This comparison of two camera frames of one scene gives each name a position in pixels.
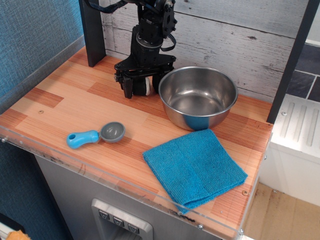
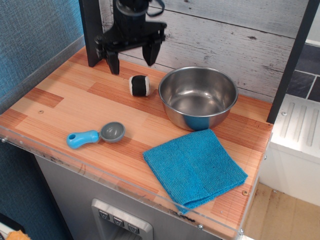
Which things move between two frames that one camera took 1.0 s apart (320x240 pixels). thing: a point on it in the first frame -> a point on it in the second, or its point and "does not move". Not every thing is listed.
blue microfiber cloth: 192,168 does not move
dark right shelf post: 286,78 does not move
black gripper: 143,62 -> 130,29
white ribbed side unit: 292,164 does not move
